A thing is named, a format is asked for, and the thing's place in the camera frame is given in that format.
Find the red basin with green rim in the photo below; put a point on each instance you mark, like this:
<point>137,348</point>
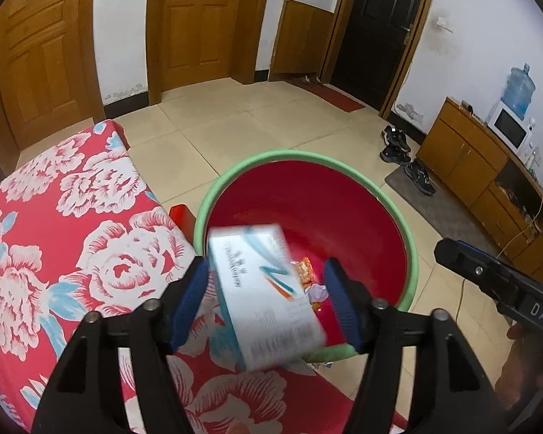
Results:
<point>335,217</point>

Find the orange snack wrapper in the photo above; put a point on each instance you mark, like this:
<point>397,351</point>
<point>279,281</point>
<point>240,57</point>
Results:
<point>307,271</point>

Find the white microwave oven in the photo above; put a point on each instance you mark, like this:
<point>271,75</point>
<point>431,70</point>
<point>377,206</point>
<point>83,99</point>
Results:
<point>509,126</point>

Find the red plastic stool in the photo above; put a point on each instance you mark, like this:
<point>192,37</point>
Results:
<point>181,217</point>

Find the low wooden wall panel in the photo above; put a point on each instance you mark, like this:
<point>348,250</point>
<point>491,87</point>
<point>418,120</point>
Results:
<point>301,40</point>

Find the wooden cabinet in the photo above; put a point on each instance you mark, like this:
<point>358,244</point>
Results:
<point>466,153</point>

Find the black sneaker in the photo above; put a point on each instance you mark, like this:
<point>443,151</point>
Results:
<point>396,138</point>
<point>394,156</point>
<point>420,177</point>

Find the blue water bottle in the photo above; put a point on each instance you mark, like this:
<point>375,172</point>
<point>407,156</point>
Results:
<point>520,90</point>

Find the teal and white medicine box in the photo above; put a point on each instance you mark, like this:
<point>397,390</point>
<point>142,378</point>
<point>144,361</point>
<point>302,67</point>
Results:
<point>262,307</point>

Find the grey floor mat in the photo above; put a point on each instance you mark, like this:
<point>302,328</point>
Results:
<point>443,217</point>

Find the crumpled white wrapper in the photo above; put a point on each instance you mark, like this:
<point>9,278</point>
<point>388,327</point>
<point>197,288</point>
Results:
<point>317,294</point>

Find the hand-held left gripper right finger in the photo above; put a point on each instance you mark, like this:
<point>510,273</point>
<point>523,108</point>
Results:
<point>344,307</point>

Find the person's right hand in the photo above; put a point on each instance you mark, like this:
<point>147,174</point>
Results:
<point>518,370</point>

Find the white wall switch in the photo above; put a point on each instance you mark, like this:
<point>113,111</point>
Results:
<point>444,24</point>

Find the brown wooden door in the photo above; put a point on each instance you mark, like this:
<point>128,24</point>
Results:
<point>199,27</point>
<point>40,54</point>

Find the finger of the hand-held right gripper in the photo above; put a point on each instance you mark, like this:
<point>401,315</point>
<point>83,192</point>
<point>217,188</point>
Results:
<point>470,266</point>

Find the red floral tablecloth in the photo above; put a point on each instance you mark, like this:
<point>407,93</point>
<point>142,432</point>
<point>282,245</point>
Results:
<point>95,257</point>

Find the black door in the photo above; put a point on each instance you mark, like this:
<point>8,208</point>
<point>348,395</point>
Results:
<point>380,31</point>

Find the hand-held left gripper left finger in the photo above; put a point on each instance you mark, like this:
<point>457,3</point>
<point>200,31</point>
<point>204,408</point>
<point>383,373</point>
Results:
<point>190,303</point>

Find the red doormat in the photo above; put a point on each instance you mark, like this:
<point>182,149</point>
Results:
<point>335,97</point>

